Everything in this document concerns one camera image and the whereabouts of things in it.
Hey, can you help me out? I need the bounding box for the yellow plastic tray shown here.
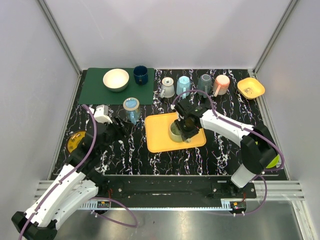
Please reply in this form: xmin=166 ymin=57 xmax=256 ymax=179
xmin=145 ymin=112 xmax=207 ymax=153

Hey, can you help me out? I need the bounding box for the lime green plate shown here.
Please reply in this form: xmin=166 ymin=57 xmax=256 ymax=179
xmin=266 ymin=154 xmax=280 ymax=169

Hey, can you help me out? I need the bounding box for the yellow square dish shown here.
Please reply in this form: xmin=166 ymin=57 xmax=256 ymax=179
xmin=237 ymin=77 xmax=266 ymax=100

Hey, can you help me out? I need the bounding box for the dark blue mug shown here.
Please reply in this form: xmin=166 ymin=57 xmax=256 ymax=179
xmin=133 ymin=65 xmax=148 ymax=85

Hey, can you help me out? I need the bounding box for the pale green mug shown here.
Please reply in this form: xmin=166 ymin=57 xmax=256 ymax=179
xmin=169 ymin=122 xmax=191 ymax=143

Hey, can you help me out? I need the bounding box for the pink mug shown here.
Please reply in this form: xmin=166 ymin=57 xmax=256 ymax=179
xmin=212 ymin=74 xmax=230 ymax=97

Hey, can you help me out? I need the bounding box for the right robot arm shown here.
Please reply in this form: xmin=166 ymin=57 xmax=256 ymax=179
xmin=171 ymin=99 xmax=279 ymax=199

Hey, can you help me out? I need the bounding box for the orange-inside blue floral mug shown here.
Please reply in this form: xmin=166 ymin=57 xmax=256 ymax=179
xmin=123 ymin=97 xmax=141 ymax=125

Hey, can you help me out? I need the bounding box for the yellow patterned saucer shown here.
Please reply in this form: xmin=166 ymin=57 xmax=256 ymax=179
xmin=66 ymin=130 xmax=86 ymax=153

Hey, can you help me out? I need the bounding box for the grey-blue faceted mug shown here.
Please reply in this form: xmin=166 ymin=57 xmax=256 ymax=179
xmin=197 ymin=74 xmax=213 ymax=95

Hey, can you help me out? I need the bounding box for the dark green mat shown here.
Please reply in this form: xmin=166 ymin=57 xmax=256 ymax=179
xmin=78 ymin=67 xmax=155 ymax=105

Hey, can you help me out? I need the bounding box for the light blue faceted mug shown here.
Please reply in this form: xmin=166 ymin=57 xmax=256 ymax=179
xmin=176 ymin=76 xmax=191 ymax=99

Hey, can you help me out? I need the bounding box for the pale blue-grey mug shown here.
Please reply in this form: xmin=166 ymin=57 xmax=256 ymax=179
xmin=160 ymin=77 xmax=175 ymax=99

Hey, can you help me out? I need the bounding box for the white bowl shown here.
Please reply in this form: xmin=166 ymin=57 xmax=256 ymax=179
xmin=102 ymin=68 xmax=130 ymax=92

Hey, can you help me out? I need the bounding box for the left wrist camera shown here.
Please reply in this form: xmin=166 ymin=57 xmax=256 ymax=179
xmin=89 ymin=104 xmax=112 ymax=124

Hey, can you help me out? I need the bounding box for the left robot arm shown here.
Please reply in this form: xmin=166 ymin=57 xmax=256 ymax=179
xmin=11 ymin=117 xmax=130 ymax=240

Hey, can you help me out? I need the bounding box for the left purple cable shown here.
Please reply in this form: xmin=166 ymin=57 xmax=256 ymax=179
xmin=18 ymin=104 xmax=139 ymax=240

